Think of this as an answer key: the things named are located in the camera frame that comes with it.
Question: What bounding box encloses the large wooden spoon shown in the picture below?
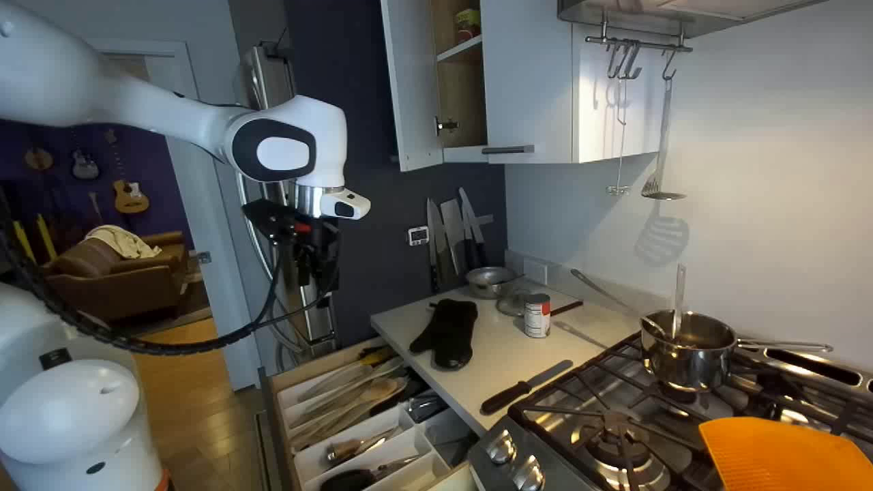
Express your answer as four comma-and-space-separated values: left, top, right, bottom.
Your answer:
288, 373, 415, 450

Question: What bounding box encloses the steel saucepan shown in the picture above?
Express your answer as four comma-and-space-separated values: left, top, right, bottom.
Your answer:
638, 307, 835, 396

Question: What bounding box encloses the white upper wall cabinet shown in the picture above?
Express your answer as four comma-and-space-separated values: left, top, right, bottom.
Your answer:
377, 0, 673, 173

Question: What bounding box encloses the steel bowl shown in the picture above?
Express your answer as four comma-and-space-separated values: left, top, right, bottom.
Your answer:
463, 261, 519, 300

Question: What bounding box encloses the steel spoon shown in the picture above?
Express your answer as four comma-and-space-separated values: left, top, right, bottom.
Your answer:
669, 261, 689, 340

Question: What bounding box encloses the white slotted turner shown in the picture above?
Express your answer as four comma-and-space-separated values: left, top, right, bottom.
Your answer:
632, 195, 694, 269

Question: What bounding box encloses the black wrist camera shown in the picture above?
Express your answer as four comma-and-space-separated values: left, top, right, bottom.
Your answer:
239, 195, 308, 246

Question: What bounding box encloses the open wooden kitchen drawer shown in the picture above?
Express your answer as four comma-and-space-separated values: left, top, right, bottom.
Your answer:
257, 332, 485, 491

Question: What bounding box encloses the brown armchair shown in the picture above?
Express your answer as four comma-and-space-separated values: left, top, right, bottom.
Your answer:
42, 227, 194, 326

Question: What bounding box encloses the steel stove knob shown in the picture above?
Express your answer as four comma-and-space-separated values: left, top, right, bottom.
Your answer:
484, 427, 520, 468
511, 450, 552, 491

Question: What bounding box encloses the metal hook rail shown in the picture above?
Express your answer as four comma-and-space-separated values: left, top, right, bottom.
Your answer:
582, 18, 696, 83

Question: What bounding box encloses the small wooden spoon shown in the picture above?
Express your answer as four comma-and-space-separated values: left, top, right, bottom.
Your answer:
287, 355, 403, 426

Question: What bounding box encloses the black plastic utensil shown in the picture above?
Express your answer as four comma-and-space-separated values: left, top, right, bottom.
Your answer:
478, 358, 575, 416

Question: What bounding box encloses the white cutlery organizer tray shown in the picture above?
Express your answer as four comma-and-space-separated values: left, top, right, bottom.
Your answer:
276, 340, 484, 491

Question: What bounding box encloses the cream blanket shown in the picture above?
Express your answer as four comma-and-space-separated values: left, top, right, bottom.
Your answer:
85, 220, 166, 265

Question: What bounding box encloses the steel range hood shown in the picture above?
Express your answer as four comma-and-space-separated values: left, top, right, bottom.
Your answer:
553, 0, 825, 40

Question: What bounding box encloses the acoustic guitar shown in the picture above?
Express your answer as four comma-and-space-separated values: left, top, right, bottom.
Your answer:
107, 130, 153, 218

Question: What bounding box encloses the black oven mitt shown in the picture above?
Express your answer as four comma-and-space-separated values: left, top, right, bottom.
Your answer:
407, 298, 484, 373

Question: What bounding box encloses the red and white tin can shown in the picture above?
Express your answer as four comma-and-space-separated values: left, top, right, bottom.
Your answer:
519, 289, 557, 340

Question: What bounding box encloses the stainless steel gas stove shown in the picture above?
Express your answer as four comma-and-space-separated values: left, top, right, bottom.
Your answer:
463, 329, 873, 491

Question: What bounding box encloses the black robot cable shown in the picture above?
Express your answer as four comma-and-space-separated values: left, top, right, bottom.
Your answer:
0, 194, 294, 358

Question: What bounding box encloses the steel kitchen knife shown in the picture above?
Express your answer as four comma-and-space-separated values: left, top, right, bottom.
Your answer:
422, 195, 447, 278
456, 184, 492, 268
438, 195, 468, 278

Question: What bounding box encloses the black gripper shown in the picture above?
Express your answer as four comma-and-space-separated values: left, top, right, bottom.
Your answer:
288, 218, 343, 295

